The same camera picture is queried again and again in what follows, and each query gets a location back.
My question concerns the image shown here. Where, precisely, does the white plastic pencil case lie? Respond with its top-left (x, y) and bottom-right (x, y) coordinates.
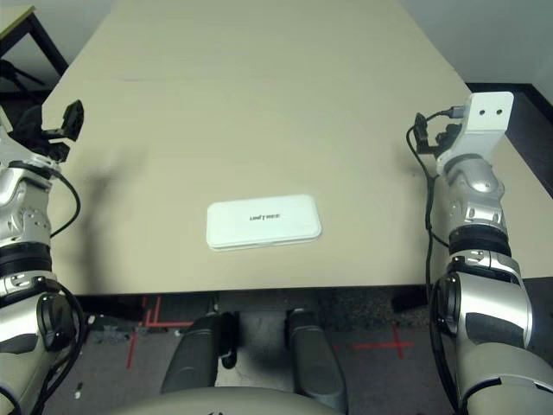
top-left (205, 194), bottom-right (324, 252)

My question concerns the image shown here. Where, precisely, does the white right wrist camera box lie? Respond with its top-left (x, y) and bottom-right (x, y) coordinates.
top-left (435, 92), bottom-right (515, 168)

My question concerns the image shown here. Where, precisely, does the red floor tape cross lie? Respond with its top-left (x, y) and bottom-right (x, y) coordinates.
top-left (336, 326), bottom-right (415, 360)

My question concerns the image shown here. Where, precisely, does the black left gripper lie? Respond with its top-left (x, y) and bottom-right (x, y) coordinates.
top-left (16, 99), bottom-right (85, 164)

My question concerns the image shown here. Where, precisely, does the black tripod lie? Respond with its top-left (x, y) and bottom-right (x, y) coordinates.
top-left (0, 58), bottom-right (47, 94)

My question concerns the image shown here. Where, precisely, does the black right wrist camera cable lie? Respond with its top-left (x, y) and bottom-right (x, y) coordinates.
top-left (404, 105), bottom-right (467, 415)

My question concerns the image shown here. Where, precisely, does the dark grey left robot leg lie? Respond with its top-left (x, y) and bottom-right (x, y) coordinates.
top-left (160, 313), bottom-right (238, 394)

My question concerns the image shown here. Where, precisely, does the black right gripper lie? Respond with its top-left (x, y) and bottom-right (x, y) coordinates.
top-left (413, 111), bottom-right (462, 156)

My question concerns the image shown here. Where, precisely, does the side table with black frame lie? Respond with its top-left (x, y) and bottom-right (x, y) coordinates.
top-left (0, 4), bottom-right (69, 81)

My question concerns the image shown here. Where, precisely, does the dark grey right robot leg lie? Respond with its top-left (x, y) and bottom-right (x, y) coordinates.
top-left (284, 307), bottom-right (346, 412)

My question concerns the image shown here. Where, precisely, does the grey robot torso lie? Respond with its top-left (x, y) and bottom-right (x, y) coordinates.
top-left (116, 386), bottom-right (346, 415)

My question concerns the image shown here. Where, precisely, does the dark grey robot leg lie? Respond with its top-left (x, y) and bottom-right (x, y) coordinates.
top-left (284, 307), bottom-right (346, 412)
top-left (160, 313), bottom-right (238, 394)

